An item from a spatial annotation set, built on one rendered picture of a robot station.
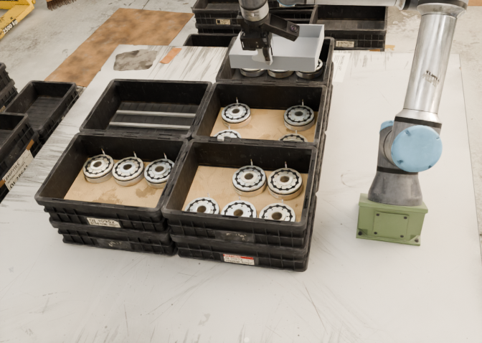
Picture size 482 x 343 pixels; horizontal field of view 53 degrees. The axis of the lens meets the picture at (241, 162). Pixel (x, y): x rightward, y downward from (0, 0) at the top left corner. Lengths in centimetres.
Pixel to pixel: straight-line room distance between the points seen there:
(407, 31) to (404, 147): 258
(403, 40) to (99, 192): 262
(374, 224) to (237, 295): 44
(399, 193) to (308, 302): 39
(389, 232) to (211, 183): 55
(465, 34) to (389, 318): 272
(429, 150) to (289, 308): 56
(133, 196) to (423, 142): 86
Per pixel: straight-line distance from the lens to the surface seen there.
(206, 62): 229
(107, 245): 160
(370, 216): 144
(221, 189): 150
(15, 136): 246
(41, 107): 294
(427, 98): 129
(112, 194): 159
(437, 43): 130
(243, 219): 128
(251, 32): 143
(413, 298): 143
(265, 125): 169
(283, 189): 143
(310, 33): 169
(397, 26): 384
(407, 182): 141
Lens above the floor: 193
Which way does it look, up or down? 45 degrees down
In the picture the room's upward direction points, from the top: 10 degrees counter-clockwise
